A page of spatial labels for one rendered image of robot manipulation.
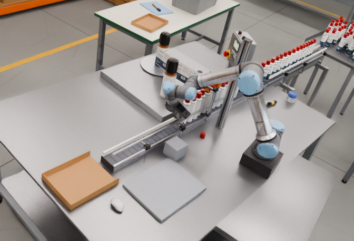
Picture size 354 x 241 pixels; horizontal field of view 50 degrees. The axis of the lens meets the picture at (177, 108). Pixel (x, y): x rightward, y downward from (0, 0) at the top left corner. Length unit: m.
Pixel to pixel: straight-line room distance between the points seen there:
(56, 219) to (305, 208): 1.57
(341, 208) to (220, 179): 1.77
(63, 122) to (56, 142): 0.19
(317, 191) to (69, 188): 1.45
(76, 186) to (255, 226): 0.96
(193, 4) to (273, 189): 2.63
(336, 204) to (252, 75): 2.12
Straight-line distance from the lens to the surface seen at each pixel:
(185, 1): 4.47
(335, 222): 3.66
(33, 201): 2.83
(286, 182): 2.44
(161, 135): 2.37
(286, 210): 2.28
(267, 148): 2.17
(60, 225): 2.69
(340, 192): 3.98
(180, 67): 2.82
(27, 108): 2.58
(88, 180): 2.11
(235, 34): 2.43
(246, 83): 1.98
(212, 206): 2.12
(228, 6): 4.99
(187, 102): 2.40
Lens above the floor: 2.38
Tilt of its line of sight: 35 degrees down
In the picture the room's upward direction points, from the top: 13 degrees clockwise
